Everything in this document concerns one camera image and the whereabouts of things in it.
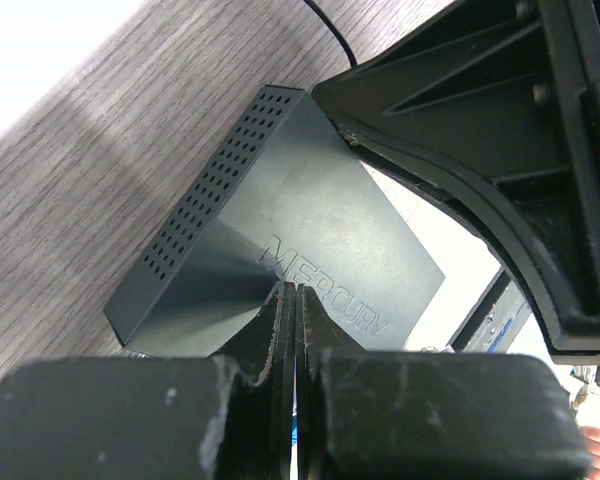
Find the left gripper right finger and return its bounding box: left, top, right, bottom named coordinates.
left=295, top=285, right=592, bottom=479

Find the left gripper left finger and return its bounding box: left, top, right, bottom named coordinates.
left=0, top=283, right=296, bottom=479

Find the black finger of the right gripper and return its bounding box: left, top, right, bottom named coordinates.
left=312, top=1, right=600, bottom=365

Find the black power cable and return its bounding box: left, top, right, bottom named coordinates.
left=302, top=0, right=359, bottom=67

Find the black network switch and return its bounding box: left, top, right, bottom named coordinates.
left=104, top=85, right=444, bottom=357

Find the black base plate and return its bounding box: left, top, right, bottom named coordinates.
left=449, top=267, right=547, bottom=358

